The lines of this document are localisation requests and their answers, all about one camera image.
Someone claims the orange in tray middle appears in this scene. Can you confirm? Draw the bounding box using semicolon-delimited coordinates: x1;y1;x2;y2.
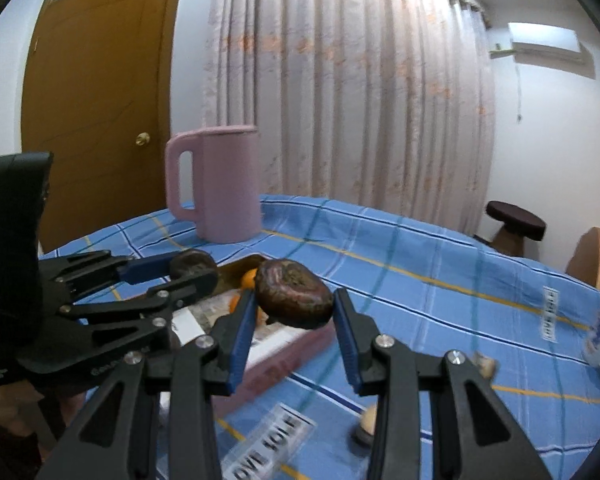
230;294;240;313

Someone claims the orange at tray back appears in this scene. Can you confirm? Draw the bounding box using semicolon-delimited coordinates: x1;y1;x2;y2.
240;268;258;289

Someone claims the pink plastic pitcher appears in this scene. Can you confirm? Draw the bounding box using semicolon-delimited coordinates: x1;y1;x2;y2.
164;125;262;244

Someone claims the pink metal tin tray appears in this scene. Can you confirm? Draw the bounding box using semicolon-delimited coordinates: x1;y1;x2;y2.
172;254;335;417

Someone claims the blue plaid tablecloth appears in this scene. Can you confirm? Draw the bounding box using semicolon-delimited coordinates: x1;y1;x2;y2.
59;195;600;479

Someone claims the brass door knob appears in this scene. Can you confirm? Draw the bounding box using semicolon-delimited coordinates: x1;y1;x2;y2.
135;132;150;146

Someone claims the brown wooden door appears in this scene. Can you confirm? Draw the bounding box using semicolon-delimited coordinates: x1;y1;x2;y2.
21;0;178;252

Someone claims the dark round stool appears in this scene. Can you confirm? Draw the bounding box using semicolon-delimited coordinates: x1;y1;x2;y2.
486;200;546;257

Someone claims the pink floral curtain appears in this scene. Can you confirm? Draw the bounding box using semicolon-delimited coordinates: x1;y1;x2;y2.
202;0;494;234

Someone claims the white air conditioner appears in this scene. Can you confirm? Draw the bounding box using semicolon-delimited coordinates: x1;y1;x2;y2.
490;22;583;63

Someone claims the air conditioner power cord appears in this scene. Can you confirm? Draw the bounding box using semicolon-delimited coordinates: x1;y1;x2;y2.
514;62;525;124

